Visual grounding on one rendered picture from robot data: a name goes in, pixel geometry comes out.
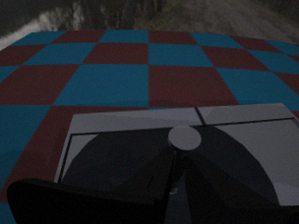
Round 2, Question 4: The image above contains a grey headed pin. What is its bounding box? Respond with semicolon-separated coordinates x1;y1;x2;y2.
168;125;201;194

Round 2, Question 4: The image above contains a dark grey disc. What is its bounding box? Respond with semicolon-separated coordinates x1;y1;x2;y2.
60;127;279;224

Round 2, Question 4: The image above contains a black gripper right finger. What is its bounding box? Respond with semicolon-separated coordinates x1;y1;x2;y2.
185;151;299;224

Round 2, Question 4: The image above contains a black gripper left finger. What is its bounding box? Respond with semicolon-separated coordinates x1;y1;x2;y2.
7;147;176;224

